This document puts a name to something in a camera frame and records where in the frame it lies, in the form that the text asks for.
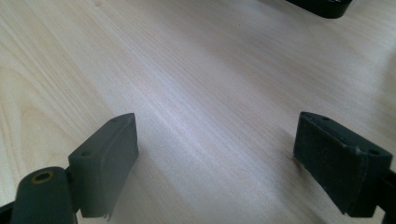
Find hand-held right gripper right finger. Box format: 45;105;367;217
292;111;393;218

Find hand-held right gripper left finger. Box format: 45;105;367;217
67;112;140;221

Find red and black shoe rack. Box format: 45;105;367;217
284;0;355;20

